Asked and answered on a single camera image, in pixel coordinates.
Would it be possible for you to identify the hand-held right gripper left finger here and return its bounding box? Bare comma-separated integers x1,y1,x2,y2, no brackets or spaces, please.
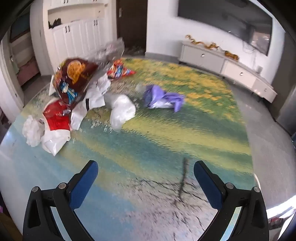
22,160,99,241

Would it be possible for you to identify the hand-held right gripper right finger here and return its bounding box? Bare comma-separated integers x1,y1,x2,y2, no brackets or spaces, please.
193,160,270,241

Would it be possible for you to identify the purple plastic bag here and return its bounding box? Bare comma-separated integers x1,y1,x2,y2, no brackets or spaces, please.
142,84,185,113

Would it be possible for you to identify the red and white plastic bag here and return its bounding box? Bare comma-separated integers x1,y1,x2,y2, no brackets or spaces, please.
42,100,72,156

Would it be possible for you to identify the white crumpled plastic bag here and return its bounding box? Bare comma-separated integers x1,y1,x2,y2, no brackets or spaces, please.
22,115,45,147

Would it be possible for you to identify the white translucent plastic bag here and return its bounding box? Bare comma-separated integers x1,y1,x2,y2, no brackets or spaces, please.
105,93,137,132

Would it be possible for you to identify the white printed plastic bag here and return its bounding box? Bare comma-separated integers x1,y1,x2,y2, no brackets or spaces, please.
70,75,111,130

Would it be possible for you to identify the grey refrigerator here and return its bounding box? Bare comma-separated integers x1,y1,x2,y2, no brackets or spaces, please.
276,86,296,137

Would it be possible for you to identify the brown snack bag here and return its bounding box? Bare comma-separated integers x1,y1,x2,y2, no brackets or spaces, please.
50,58,100,109

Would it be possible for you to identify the red snack packet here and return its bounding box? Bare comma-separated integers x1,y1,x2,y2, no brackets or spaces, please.
107,60,137,80

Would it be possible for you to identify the white television cabinet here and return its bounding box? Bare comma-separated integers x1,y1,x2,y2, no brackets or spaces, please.
178,40,278,102

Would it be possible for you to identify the pink bed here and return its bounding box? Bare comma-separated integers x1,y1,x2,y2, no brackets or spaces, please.
17,57,40,86

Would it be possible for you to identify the golden tiger figurine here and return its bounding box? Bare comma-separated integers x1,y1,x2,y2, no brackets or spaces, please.
224,50,239,61

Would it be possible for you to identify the clear plastic wrapper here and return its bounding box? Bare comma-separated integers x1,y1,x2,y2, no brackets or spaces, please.
92,38,125,67

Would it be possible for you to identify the pair of brown shoes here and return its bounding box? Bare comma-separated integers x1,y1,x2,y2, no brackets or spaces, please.
125,45,144,55

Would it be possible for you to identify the dark brown door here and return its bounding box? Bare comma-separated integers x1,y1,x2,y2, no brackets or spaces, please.
116,0,148,52

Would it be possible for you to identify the television cable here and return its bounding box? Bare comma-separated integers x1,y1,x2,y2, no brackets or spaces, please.
242,42,258,54

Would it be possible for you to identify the white wall cabinet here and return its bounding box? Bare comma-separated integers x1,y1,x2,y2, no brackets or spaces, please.
30,0,118,75

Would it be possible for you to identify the black wall television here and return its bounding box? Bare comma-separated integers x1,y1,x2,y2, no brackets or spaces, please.
178,0,273,56

